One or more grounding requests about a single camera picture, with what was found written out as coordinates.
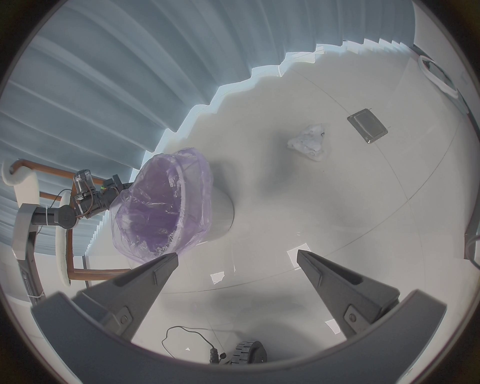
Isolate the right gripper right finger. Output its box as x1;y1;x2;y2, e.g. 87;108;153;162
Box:
296;249;401;340

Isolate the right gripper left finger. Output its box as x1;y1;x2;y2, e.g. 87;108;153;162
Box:
71;252;180;343

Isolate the purple plastic bag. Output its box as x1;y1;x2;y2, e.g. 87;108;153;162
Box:
112;147;215;263

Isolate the white paper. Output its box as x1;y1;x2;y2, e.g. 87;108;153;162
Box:
287;124;331;162

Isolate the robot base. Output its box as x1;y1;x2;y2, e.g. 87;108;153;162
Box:
208;338;268;367

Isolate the white trash bin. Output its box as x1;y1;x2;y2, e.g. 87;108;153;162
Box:
125;150;236;259

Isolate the white cushioned wooden chair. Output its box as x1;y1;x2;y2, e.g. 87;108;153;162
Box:
2;159;151;289

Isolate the white curtain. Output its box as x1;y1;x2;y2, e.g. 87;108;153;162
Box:
0;0;417;259

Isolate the white round rimmed container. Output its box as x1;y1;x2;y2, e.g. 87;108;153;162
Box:
417;55;460;100

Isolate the black cable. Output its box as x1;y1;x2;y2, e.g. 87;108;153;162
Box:
161;325;226;361

